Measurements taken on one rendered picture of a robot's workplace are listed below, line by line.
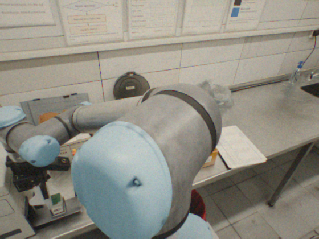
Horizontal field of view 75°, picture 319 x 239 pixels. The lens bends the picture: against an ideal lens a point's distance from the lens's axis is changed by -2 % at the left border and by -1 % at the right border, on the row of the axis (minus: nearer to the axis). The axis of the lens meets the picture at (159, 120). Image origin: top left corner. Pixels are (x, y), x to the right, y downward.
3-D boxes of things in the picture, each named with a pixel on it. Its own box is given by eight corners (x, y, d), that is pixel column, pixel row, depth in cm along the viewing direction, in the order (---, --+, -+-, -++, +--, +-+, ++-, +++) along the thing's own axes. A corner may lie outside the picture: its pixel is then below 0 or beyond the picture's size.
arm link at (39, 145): (70, 126, 51) (44, 110, 56) (24, 152, 44) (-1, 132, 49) (76, 149, 56) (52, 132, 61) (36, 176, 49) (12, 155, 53)
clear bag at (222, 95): (207, 107, 151) (211, 90, 143) (204, 95, 164) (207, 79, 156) (235, 109, 150) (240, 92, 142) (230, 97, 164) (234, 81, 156)
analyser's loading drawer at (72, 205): (23, 233, 75) (18, 226, 72) (24, 217, 80) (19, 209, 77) (82, 211, 82) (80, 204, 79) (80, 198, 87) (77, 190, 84)
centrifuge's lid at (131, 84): (111, 74, 113) (110, 70, 119) (115, 115, 125) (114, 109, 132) (150, 70, 118) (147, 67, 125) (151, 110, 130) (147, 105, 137)
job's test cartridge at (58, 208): (53, 216, 78) (49, 207, 75) (53, 205, 82) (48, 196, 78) (65, 212, 80) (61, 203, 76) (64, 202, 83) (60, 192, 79)
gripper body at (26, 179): (21, 176, 70) (6, 150, 62) (49, 168, 73) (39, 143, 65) (19, 194, 64) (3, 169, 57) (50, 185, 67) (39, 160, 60)
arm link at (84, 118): (234, 57, 31) (76, 95, 64) (202, 83, 24) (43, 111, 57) (249, 124, 35) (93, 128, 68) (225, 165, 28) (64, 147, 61)
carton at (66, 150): (47, 172, 99) (37, 149, 90) (45, 135, 120) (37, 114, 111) (99, 157, 108) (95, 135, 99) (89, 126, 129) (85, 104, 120)
